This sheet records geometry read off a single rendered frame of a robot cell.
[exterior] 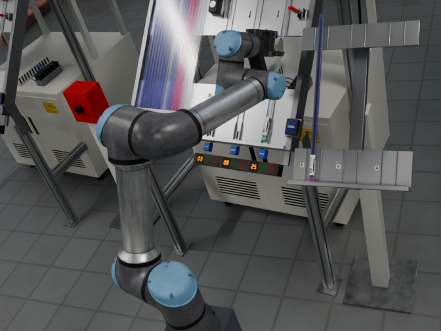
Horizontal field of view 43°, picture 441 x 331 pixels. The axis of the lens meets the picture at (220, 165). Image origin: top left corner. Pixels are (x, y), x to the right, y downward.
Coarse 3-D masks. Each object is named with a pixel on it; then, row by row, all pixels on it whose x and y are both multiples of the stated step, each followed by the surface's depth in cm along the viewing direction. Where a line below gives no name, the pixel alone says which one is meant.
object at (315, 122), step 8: (320, 16) 168; (320, 24) 168; (320, 32) 168; (320, 40) 168; (320, 48) 168; (320, 56) 167; (320, 64) 167; (320, 72) 167; (320, 80) 168; (312, 128) 167; (312, 136) 166; (312, 144) 166; (312, 152) 166; (312, 176) 165
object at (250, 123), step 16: (192, 96) 205; (208, 96) 201; (288, 96) 185; (256, 112) 190; (272, 112) 187; (288, 112) 184; (224, 128) 196; (240, 128) 192; (256, 128) 190; (272, 128) 187
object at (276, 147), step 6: (204, 138) 197; (210, 138) 196; (216, 138) 195; (222, 138) 193; (234, 144) 198; (240, 144) 194; (246, 144) 189; (252, 144) 187; (258, 144) 186; (264, 144) 185; (270, 144) 184; (276, 144) 183; (282, 150) 188
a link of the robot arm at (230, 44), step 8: (224, 32) 157; (232, 32) 157; (240, 32) 162; (216, 40) 159; (224, 40) 157; (232, 40) 156; (240, 40) 158; (248, 40) 162; (216, 48) 159; (224, 48) 158; (232, 48) 157; (240, 48) 159; (248, 48) 163; (224, 56) 159; (232, 56) 159; (240, 56) 160
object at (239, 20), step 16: (240, 0) 199; (256, 0) 196; (272, 0) 193; (304, 0) 186; (208, 16) 206; (224, 16) 202; (240, 16) 198; (256, 16) 195; (272, 16) 192; (208, 32) 205; (288, 32) 188
